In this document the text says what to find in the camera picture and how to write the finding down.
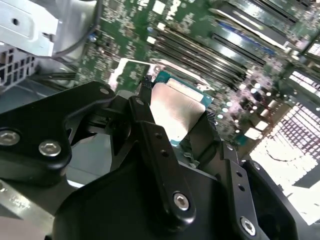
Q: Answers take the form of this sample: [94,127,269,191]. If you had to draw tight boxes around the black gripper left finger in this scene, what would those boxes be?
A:
[0,74,198,228]

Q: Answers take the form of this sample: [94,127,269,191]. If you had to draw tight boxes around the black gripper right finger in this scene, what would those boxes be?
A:
[188,111,300,240]

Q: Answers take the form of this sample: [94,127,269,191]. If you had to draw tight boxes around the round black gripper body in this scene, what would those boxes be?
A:
[53,140,239,240]

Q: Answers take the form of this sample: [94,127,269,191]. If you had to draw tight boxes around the silver square CPU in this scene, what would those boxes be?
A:
[149,70,215,149]

